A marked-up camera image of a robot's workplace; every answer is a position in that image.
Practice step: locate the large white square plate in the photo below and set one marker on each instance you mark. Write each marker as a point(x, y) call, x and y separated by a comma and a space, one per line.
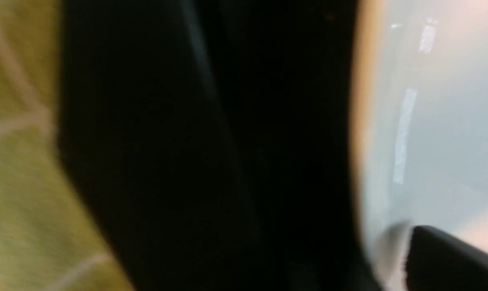
point(419, 127)

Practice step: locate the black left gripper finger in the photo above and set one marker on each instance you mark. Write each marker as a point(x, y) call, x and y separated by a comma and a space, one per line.
point(438, 261)

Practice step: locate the green checkered tablecloth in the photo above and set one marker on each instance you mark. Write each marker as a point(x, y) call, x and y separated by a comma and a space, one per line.
point(48, 241)

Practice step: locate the black serving tray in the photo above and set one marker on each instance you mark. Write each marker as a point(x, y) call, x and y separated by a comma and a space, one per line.
point(209, 139)

